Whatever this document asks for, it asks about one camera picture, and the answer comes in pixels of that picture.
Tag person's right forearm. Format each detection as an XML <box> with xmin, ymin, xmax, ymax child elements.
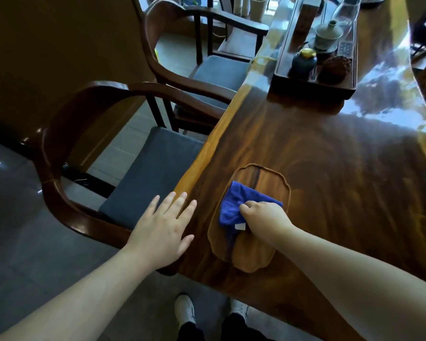
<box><xmin>275</xmin><ymin>224</ymin><xmax>426</xmax><ymax>341</ymax></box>

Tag clear glass pitcher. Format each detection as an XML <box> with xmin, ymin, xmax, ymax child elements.
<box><xmin>332</xmin><ymin>0</ymin><xmax>363</xmax><ymax>29</ymax></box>

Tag person's right white shoe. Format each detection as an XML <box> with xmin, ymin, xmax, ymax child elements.
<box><xmin>230</xmin><ymin>298</ymin><xmax>250</xmax><ymax>321</ymax></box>

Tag blue seat cushion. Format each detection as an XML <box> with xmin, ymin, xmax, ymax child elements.
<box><xmin>98</xmin><ymin>126</ymin><xmax>205</xmax><ymax>230</ymax></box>
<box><xmin>179</xmin><ymin>55</ymin><xmax>251</xmax><ymax>111</ymax></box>

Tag dark rectangular tea tray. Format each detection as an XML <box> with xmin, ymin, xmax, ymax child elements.
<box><xmin>268</xmin><ymin>0</ymin><xmax>358</xmax><ymax>101</ymax></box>

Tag person's left white shoe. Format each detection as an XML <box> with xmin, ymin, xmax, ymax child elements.
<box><xmin>174</xmin><ymin>294</ymin><xmax>196</xmax><ymax>329</ymax></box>

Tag dark wooden armchair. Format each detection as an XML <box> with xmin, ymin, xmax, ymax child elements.
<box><xmin>144</xmin><ymin>0</ymin><xmax>238</xmax><ymax>136</ymax></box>
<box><xmin>34</xmin><ymin>81</ymin><xmax>225</xmax><ymax>250</ymax></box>

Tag grey lidded tea bowl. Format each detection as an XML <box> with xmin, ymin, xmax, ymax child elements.
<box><xmin>308</xmin><ymin>20</ymin><xmax>344</xmax><ymax>54</ymax></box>

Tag person's right hand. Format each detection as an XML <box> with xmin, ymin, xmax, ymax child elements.
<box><xmin>239</xmin><ymin>201</ymin><xmax>296</xmax><ymax>246</ymax></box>

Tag person's left forearm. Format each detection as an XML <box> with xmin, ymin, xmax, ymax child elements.
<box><xmin>0</xmin><ymin>245</ymin><xmax>157</xmax><ymax>341</ymax></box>

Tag brown wooden box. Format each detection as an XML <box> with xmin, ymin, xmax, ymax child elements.
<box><xmin>297</xmin><ymin>3</ymin><xmax>322</xmax><ymax>36</ymax></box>

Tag small wooden serving tray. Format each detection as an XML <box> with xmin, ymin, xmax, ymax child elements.
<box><xmin>207</xmin><ymin>163</ymin><xmax>292</xmax><ymax>274</ymax></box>

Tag blue cleaning cloth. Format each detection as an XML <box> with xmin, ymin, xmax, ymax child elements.
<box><xmin>219</xmin><ymin>180</ymin><xmax>284</xmax><ymax>246</ymax></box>

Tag white cylindrical vase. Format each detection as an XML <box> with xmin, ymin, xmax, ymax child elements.
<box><xmin>250</xmin><ymin>0</ymin><xmax>269</xmax><ymax>22</ymax></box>

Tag dark jar with yellow lid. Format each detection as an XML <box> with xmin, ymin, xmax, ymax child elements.
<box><xmin>291</xmin><ymin>48</ymin><xmax>318</xmax><ymax>81</ymax></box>

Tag person's black trousers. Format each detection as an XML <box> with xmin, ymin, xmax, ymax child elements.
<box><xmin>177</xmin><ymin>313</ymin><xmax>275</xmax><ymax>341</ymax></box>

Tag dark square wooden chair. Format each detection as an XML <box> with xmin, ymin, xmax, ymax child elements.
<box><xmin>185</xmin><ymin>5</ymin><xmax>270</xmax><ymax>65</ymax></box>

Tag person's left hand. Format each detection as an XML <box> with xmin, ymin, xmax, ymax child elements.
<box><xmin>124</xmin><ymin>192</ymin><xmax>198</xmax><ymax>272</ymax></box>

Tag person's white shoe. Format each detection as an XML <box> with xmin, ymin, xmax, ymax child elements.
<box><xmin>174</xmin><ymin>294</ymin><xmax>196</xmax><ymax>329</ymax></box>
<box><xmin>230</xmin><ymin>298</ymin><xmax>250</xmax><ymax>321</ymax></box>

